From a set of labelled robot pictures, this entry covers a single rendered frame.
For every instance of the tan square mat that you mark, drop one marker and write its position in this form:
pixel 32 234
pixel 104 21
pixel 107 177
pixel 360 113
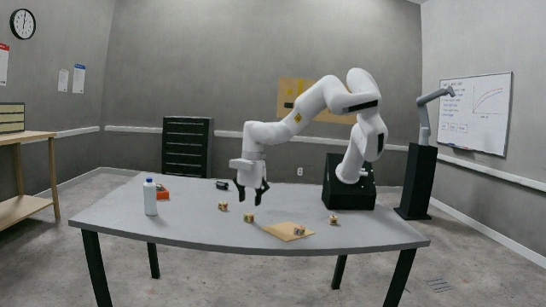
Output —
pixel 284 231

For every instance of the white plastic bottle with blue cap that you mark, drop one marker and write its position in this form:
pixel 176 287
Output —
pixel 149 195

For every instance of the orange pocket multimeter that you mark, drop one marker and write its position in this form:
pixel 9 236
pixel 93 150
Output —
pixel 162 192

